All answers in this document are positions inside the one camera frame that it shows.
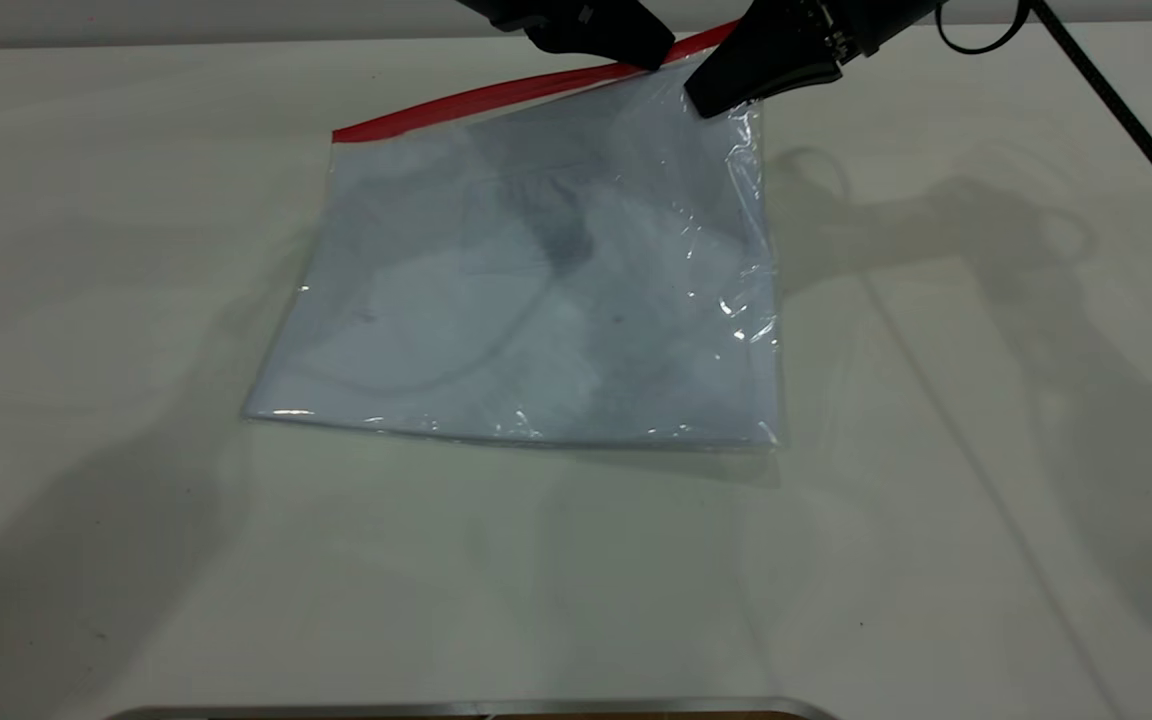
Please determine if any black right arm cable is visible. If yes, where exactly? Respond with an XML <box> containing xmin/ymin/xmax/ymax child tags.
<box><xmin>934</xmin><ymin>0</ymin><xmax>1152</xmax><ymax>246</ymax></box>

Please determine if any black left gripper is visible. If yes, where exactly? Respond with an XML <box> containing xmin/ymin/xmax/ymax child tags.
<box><xmin>456</xmin><ymin>0</ymin><xmax>678</xmax><ymax>72</ymax></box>

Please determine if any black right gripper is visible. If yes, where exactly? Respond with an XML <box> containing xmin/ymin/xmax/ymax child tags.
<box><xmin>683</xmin><ymin>0</ymin><xmax>945</xmax><ymax>119</ymax></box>

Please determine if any clear plastic zipper bag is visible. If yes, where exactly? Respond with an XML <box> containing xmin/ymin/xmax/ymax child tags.
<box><xmin>241</xmin><ymin>20</ymin><xmax>785</xmax><ymax>451</ymax></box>

